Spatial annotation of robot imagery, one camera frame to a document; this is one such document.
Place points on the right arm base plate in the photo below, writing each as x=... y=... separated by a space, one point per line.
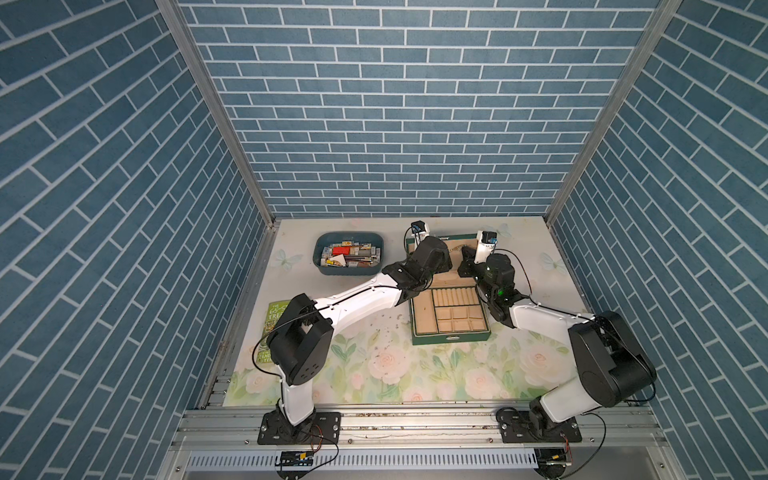
x=525 y=426

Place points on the blue plastic tray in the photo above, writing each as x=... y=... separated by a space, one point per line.
x=365 y=258

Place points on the left controller board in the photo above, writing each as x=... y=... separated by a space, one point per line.
x=295 y=459

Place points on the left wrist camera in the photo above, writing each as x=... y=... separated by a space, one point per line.
x=419 y=231

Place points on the green jewelry box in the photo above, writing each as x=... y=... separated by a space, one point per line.
x=450 y=310

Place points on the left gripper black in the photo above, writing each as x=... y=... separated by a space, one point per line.
x=443 y=260

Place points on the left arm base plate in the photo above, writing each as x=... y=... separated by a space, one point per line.
x=276 y=429

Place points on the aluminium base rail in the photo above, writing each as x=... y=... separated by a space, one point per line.
x=422 y=441

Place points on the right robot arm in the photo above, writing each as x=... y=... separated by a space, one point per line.
x=611 y=365

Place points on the floral table mat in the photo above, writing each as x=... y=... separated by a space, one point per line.
x=375 y=360

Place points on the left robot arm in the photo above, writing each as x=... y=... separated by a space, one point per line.
x=300 y=341

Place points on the red box in tray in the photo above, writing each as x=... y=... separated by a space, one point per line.
x=341 y=250

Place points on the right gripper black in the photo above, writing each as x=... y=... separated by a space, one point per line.
x=468 y=263

